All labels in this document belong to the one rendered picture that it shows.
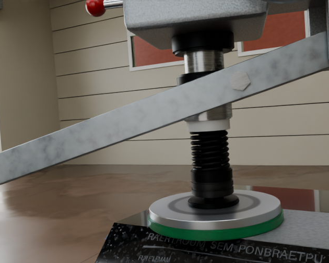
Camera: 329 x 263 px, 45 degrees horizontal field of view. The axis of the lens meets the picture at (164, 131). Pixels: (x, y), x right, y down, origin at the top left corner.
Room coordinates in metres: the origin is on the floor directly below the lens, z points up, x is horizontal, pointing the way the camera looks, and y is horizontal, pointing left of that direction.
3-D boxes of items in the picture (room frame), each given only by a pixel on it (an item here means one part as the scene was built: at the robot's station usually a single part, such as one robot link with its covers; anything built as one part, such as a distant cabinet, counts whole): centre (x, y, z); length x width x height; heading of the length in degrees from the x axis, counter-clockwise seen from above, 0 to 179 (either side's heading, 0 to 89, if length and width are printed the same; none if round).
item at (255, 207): (0.65, -0.07, 0.89); 0.21 x 0.21 x 0.01
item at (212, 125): (0.65, -0.07, 1.04); 0.07 x 0.07 x 0.04
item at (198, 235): (0.65, -0.07, 0.89); 0.22 x 0.22 x 0.04
